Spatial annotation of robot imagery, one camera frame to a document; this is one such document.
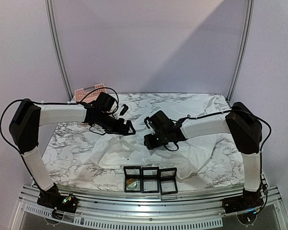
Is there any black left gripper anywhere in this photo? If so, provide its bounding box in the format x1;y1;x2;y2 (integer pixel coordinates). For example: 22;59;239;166
95;112;136;136

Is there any white button shirt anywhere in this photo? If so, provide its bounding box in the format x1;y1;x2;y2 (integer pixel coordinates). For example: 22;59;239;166
91;93;231;180

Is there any green red round brooch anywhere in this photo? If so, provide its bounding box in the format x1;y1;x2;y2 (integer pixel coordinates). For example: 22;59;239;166
126;178;140;191

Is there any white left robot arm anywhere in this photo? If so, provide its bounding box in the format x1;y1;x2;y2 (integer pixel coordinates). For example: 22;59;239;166
9;92;136;213

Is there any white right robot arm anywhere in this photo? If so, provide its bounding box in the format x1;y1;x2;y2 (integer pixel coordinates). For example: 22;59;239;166
144;102;264;215

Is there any right black display case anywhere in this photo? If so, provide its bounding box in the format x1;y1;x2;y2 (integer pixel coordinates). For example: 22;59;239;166
158;167;178;196

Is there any black display case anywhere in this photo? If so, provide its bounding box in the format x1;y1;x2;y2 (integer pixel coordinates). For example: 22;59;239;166
123;166;142;193
158;167;178;196
141;167;160;194

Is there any middle black display case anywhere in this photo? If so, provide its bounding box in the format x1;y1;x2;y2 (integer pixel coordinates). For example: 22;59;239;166
141;167;160;194

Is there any left black display case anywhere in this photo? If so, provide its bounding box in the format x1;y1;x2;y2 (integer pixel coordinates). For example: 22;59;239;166
123;166;142;193

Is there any pink plastic basket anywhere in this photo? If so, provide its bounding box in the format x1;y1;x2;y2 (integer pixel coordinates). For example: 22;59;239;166
74;83;107;103

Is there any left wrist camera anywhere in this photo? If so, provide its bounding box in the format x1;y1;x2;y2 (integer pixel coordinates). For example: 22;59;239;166
119;104;129;116

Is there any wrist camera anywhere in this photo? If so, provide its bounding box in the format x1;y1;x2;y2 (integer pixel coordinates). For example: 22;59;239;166
144;116;156;135
119;104;129;116

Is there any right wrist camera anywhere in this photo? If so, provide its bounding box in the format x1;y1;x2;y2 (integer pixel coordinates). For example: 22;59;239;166
144;116;156;135

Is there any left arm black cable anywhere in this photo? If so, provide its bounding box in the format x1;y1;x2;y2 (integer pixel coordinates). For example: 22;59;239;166
0;86;120;183

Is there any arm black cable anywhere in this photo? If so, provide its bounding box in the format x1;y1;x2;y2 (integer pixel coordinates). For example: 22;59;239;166
164;107;272;211
0;86;120;183

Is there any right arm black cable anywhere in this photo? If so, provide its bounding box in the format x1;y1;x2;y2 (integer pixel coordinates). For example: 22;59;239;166
164;107;272;211

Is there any aluminium front rail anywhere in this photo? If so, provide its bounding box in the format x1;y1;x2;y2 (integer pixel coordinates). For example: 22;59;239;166
12;186;288;230

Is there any left aluminium frame post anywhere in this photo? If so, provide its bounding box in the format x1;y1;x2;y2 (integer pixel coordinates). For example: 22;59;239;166
45;0;73;100

